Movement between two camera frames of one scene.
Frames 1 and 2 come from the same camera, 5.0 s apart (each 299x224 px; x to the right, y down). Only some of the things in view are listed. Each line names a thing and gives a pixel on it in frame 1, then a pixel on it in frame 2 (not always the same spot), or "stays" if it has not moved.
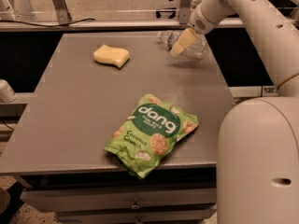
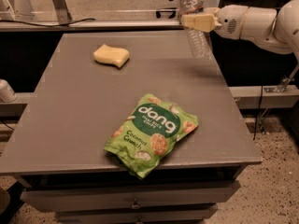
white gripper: (202, 23) -> (230, 21)
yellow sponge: (116, 56) stays
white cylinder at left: (7, 92) stays
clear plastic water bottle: (197, 49) -> (192, 2)
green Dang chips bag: (147, 133) stays
